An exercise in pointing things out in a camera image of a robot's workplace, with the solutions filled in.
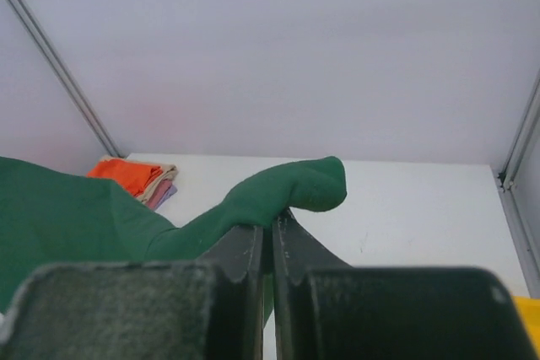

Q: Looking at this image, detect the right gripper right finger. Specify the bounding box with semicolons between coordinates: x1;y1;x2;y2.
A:
272;212;536;359

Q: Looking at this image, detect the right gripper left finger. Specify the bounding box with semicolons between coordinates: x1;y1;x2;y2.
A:
1;226;264;359

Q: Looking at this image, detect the dark green t shirt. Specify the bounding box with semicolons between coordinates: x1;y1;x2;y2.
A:
1;156;347;309

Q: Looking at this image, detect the folded lavender t shirt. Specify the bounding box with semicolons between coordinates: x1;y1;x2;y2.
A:
155;185;177;209

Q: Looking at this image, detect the folded pink t shirt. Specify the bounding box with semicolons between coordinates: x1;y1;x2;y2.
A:
146;180;177;210

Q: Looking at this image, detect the folded beige t shirt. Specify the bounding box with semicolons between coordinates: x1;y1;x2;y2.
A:
136;164;178;205

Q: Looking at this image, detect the folded orange t shirt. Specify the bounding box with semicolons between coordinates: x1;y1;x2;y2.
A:
87;159;164;197

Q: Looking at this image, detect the yellow plastic tray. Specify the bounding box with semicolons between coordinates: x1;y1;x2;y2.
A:
513;296;540;357

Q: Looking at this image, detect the right aluminium frame post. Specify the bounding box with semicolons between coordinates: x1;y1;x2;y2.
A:
499;78;539;298

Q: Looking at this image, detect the aluminium frame post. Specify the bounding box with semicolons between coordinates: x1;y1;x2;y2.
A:
499;78;539;298
6;0;125;158

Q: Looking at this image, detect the left aluminium frame post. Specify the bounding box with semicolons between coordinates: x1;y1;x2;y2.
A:
6;0;125;158

